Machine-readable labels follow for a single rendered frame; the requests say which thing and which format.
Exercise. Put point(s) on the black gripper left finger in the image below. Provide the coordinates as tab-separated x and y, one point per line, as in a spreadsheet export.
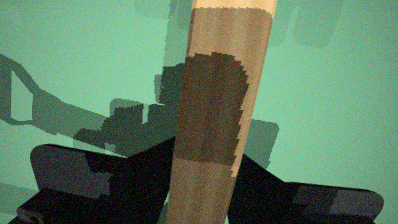
138	185

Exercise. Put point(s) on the wooden plank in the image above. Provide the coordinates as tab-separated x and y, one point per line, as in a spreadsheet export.
226	48

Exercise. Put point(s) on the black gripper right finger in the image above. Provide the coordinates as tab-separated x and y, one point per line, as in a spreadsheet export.
259	197

